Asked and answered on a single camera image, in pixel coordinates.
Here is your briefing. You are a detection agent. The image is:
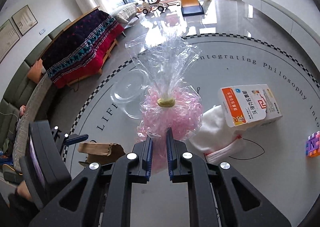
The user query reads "orange white medicine box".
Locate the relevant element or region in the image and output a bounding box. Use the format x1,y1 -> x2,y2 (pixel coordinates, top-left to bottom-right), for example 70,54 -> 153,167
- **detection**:
218,84 -> 283,131

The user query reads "red patterned blanket bed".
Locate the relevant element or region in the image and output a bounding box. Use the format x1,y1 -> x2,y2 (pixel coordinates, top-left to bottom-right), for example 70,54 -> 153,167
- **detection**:
41,9 -> 124,89

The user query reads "clear plastic lid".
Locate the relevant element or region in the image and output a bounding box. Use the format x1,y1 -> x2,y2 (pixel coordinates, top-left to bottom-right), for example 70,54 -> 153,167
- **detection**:
110,70 -> 149,119

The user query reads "brown cardboard box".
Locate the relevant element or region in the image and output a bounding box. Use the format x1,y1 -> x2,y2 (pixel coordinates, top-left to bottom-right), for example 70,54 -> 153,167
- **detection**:
78,142 -> 126,167

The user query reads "white ride-on toy car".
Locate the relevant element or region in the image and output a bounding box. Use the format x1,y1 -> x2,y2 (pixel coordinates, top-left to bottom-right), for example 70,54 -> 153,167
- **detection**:
137,0 -> 169,14

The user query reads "pink shredded paper bag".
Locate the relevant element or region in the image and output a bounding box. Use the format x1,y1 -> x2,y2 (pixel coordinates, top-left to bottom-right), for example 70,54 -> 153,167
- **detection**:
125,31 -> 203,174

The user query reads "person left hand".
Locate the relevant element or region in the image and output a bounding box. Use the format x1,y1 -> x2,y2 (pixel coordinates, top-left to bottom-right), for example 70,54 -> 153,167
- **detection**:
16,180 -> 33,202

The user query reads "orange cushion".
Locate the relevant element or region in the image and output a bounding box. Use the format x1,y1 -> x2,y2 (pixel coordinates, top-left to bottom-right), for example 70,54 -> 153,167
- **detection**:
27,59 -> 46,84

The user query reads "framed wall picture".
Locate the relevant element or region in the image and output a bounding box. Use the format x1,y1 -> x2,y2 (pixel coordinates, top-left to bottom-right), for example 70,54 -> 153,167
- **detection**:
12,5 -> 38,36

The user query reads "green sofa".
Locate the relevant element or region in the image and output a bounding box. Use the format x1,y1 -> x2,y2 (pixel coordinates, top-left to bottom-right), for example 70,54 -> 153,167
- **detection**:
1,19 -> 71,176

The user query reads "white cloth pouch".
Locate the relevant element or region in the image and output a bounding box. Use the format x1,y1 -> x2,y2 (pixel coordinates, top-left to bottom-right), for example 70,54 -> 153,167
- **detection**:
189,105 -> 245,164

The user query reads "colourful puzzle cube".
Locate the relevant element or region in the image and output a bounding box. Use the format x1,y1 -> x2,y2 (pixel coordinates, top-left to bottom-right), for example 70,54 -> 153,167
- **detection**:
305,131 -> 320,158

